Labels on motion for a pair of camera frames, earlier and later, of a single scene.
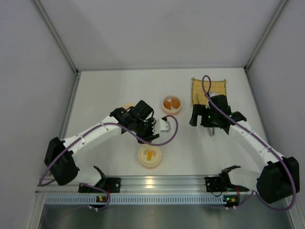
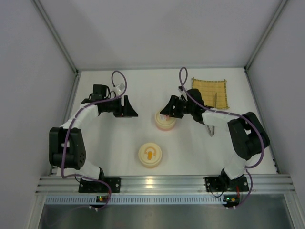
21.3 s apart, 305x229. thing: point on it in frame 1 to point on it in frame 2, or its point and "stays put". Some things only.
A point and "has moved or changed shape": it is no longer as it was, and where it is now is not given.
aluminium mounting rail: x=145 y=190 stays put
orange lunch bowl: x=150 y=166 stays put
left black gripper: x=147 y=131 to x=122 y=106
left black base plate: x=111 y=184 stays put
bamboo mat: x=199 y=96 stays put
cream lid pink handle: x=128 y=105 has moved or changed shape
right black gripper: x=206 y=119 to x=177 y=106
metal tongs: x=213 y=130 stays put
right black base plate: x=213 y=184 stays put
